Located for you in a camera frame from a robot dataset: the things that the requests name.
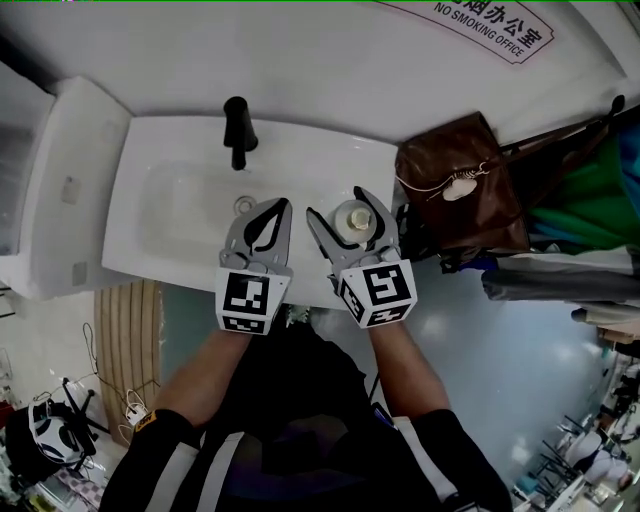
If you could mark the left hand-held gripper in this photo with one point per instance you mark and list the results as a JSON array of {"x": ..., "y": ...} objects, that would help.
[{"x": 245, "y": 295}]

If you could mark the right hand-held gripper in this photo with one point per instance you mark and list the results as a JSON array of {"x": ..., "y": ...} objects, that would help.
[{"x": 380, "y": 290}]

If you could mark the person's right forearm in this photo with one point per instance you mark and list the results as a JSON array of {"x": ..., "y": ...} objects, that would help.
[{"x": 405, "y": 370}]

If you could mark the person's left forearm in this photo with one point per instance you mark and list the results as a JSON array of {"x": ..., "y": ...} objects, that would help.
[{"x": 210, "y": 380}]

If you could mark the white sink basin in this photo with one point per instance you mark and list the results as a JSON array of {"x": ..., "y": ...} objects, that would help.
[{"x": 185, "y": 220}]

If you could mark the black faucet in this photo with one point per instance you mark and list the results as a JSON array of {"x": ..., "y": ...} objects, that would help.
[{"x": 239, "y": 130}]

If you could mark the white bag charm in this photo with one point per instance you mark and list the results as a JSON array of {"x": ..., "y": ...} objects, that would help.
[{"x": 460, "y": 189}]

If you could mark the brown leather bag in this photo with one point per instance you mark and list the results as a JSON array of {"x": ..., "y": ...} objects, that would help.
[{"x": 465, "y": 150}]

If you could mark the wooden slatted floor mat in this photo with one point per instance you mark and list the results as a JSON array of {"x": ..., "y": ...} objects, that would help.
[{"x": 127, "y": 360}]

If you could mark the grey outlet plate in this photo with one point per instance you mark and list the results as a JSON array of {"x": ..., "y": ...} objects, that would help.
[
  {"x": 80, "y": 274},
  {"x": 71, "y": 190}
]

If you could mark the tall white cabinet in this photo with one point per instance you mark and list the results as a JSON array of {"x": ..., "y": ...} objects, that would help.
[{"x": 80, "y": 150}]

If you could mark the grey white garment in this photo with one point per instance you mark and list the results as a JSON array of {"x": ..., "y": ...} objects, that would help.
[{"x": 560, "y": 277}]

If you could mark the person's clothed torso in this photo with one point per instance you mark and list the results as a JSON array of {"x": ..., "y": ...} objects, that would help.
[{"x": 300, "y": 450}]

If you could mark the green garment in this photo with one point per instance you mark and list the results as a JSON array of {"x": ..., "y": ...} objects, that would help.
[{"x": 590, "y": 195}]

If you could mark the black tripod stand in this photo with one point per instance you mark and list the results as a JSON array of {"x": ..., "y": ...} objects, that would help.
[{"x": 82, "y": 425}]

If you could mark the black metal shelf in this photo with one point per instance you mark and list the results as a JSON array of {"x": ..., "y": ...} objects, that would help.
[{"x": 4, "y": 305}]

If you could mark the teal garment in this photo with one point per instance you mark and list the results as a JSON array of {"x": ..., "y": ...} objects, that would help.
[{"x": 631, "y": 150}]

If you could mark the black metal clothes rack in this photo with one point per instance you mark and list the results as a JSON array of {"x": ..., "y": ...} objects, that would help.
[{"x": 617, "y": 105}]

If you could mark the white black helmet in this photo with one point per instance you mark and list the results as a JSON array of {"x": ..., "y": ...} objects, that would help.
[{"x": 52, "y": 435}]

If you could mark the white no-smoking wall sign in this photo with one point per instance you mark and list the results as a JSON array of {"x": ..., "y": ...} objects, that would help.
[{"x": 480, "y": 25}]

